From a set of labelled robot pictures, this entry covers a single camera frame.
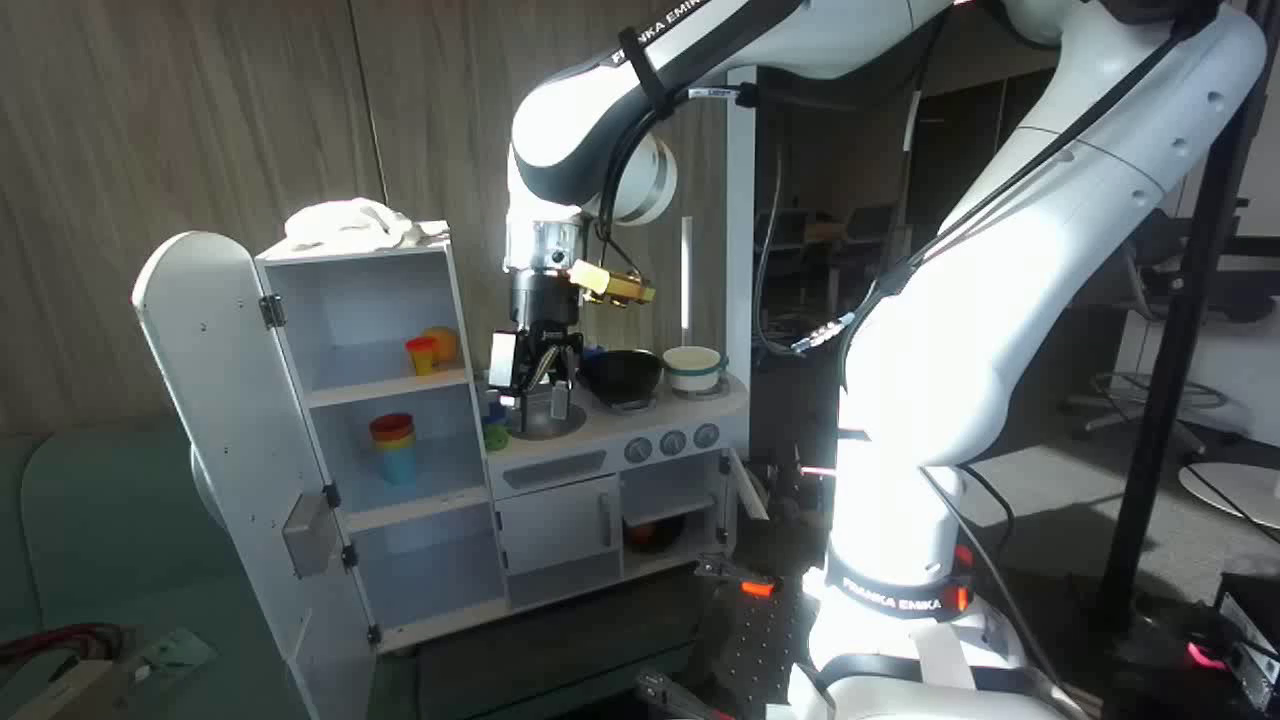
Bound black toy pot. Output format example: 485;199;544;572
583;347;659;404

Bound green toy cup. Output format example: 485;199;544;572
478;407;509;451

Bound white cloth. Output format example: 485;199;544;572
285;196;446;251

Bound grey toy sink basin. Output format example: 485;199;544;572
509;402;583;442

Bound stacked colourful cups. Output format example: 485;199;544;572
369;411;419;483

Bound white cabinet door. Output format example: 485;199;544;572
132;233;374;720

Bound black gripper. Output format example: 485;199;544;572
513;273;581;431

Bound gold wrist camera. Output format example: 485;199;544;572
568;261;656;304

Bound white toy bowl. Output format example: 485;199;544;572
663;343;722;396

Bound white toy kitchen unit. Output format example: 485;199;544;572
259;240;738;653

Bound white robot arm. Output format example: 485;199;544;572
504;0;1269;720

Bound black vertical pole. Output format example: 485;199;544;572
1092;73;1269;628

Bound white vertical post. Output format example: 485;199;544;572
691;90;756;451

